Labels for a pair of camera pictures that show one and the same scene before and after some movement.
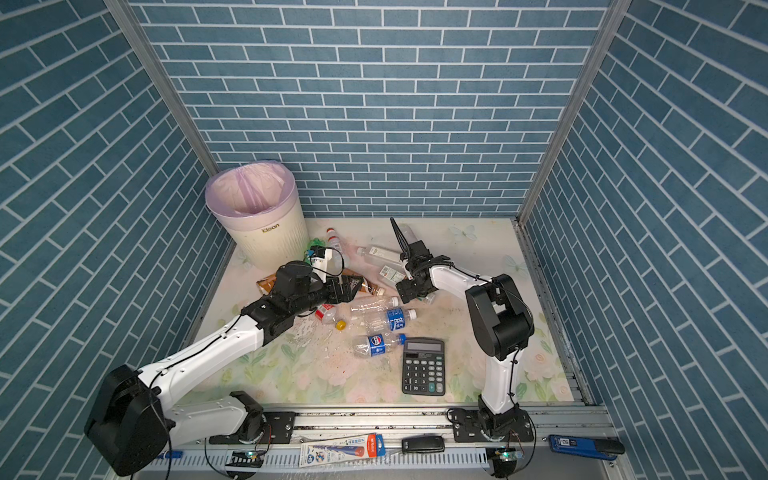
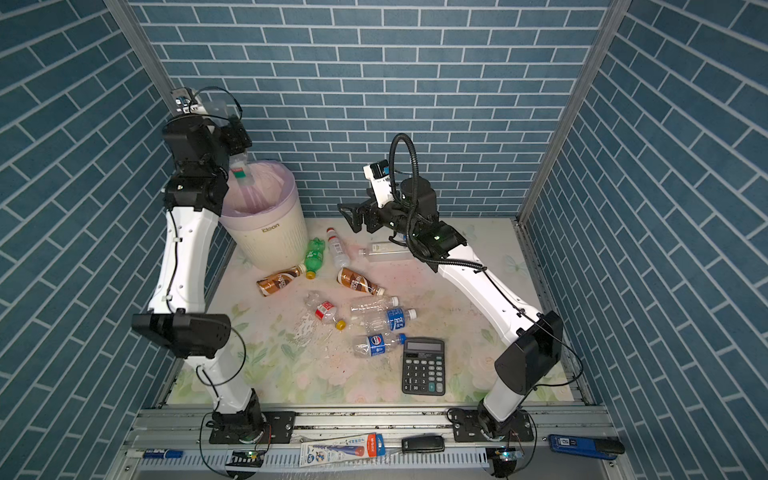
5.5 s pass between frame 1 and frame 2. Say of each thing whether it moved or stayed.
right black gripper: moved
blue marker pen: stayed
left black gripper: moved
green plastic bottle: stayed
